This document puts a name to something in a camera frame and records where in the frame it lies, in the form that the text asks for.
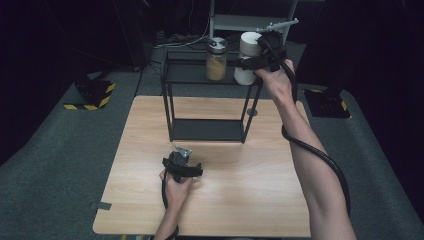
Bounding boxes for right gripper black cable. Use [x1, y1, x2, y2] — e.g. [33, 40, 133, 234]
[257, 35, 352, 218]

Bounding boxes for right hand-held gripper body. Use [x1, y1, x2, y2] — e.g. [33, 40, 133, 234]
[255, 17, 300, 73]

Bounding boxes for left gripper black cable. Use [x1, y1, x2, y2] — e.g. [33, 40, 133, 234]
[161, 179, 180, 240]

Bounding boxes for grey tape strip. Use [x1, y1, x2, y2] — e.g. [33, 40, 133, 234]
[89, 201, 113, 212]

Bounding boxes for black yellow striped base plate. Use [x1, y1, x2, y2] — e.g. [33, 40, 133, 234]
[302, 87, 353, 120]
[62, 74, 117, 112]

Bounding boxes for person's right hand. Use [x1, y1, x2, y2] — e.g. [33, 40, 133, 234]
[254, 58, 298, 105]

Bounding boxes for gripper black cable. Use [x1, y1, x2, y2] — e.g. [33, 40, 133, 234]
[161, 179, 180, 240]
[257, 35, 352, 218]

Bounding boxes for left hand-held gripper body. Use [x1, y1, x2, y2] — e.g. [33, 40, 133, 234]
[161, 145, 194, 184]

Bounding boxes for glass jar with metal lid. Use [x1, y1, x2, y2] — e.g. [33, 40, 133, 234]
[205, 36, 230, 82]

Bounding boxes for grey metal desk frame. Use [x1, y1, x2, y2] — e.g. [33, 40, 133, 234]
[206, 0, 300, 44]

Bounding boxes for white cylindrical container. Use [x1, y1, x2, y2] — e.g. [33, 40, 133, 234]
[232, 31, 264, 87]

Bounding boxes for person's left hand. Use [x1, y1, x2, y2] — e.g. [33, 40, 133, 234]
[158, 169, 194, 212]

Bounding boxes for black metal shelf rack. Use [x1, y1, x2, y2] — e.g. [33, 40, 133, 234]
[160, 49, 265, 144]

